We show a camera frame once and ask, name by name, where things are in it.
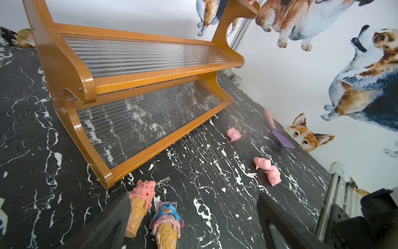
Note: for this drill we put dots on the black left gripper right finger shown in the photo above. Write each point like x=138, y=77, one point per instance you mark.
x=281, y=230

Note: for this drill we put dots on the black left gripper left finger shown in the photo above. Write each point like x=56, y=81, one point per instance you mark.
x=107, y=230

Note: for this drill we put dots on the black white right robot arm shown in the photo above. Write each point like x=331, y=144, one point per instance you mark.
x=371, y=223

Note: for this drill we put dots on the pink ice cream cone toy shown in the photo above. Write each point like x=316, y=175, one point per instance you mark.
x=141, y=198

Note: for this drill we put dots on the blue pink ice cream toy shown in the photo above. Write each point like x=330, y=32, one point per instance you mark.
x=166, y=225

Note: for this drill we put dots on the small pink pig toy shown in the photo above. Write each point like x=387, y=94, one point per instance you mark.
x=233, y=134

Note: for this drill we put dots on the orange wooden two-tier shelf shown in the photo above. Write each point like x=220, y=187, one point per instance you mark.
x=87, y=67

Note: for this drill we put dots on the purple spatula with pink handle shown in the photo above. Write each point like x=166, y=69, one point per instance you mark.
x=283, y=140

